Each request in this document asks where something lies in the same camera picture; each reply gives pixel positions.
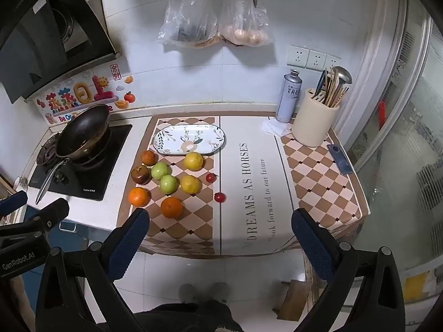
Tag checkered printed table mat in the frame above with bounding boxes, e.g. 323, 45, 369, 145
116, 112, 371, 256

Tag person's dark clothing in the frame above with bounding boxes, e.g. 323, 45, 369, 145
133, 302, 243, 332

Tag yellow citrus fruit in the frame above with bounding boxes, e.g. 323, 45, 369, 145
183, 152, 204, 172
180, 175, 202, 195

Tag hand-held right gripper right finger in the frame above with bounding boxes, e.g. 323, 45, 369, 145
291, 208, 405, 332

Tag yellow container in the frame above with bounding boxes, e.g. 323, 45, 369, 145
404, 273, 430, 301

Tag orange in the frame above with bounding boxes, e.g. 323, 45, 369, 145
128, 187, 151, 207
160, 197, 183, 219

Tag floral oval plate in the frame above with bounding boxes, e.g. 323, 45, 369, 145
153, 124, 227, 156

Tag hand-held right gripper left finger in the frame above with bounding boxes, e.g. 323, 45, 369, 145
35, 208, 150, 332

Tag black gas stove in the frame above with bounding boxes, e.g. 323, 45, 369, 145
28, 124, 133, 202

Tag black frying pan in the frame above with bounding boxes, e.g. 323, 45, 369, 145
35, 105, 112, 205

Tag small wooden stool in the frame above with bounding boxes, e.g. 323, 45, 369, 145
272, 279, 310, 321

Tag black range hood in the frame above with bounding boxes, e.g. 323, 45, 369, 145
0, 0, 122, 104

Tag green apple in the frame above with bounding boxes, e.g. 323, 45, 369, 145
151, 162, 169, 180
159, 175, 179, 195

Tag metal ladle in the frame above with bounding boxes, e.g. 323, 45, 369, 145
331, 66, 353, 108

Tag clear plastic bag with eggs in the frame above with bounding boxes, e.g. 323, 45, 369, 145
216, 0, 275, 47

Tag colourful fruit wall sticker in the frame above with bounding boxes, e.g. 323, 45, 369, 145
36, 64, 135, 125

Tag clear plastic bag dark contents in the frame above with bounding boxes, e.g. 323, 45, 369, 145
157, 0, 222, 47

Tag cream utensil holder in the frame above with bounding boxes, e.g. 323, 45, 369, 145
291, 88, 340, 147

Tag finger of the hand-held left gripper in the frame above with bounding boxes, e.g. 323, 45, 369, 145
27, 199, 70, 230
0, 191, 28, 217

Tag bundle of chopsticks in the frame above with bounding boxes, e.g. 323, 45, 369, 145
323, 67, 348, 108

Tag white folded tissue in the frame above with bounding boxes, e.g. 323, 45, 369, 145
261, 118, 291, 137

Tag glass sliding door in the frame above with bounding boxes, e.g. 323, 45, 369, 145
346, 0, 443, 284

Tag grey spray can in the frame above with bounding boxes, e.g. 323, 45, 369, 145
275, 70, 304, 124

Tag blue cabinet front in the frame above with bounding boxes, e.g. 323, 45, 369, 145
21, 205, 113, 260

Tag dark red apple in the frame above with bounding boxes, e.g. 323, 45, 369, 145
131, 165, 152, 185

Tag black handled utensil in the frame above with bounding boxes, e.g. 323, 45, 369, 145
312, 70, 328, 100

